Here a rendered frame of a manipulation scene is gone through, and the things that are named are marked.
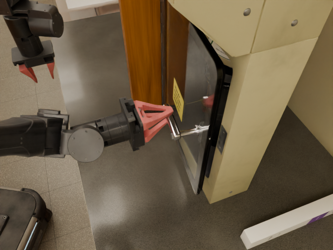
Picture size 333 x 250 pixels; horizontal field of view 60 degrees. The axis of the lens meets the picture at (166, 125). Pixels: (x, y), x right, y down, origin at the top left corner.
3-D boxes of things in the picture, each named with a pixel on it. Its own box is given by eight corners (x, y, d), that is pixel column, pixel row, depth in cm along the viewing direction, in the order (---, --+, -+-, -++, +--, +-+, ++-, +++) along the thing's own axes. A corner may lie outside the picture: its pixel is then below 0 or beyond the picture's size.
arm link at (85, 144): (39, 108, 55) (35, 153, 55) (27, 110, 44) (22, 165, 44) (103, 114, 58) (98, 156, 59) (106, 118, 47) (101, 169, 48)
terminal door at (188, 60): (166, 108, 89) (165, -26, 58) (198, 197, 71) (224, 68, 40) (163, 108, 89) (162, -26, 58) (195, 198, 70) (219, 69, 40)
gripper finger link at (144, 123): (179, 113, 56) (132, 127, 54) (178, 135, 61) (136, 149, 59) (166, 90, 60) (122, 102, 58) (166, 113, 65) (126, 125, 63)
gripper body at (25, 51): (55, 58, 76) (46, 33, 70) (15, 68, 74) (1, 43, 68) (52, 45, 80) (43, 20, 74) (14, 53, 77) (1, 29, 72)
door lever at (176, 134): (184, 105, 63) (185, 97, 61) (198, 139, 57) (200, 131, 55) (160, 110, 62) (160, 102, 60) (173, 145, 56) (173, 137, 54)
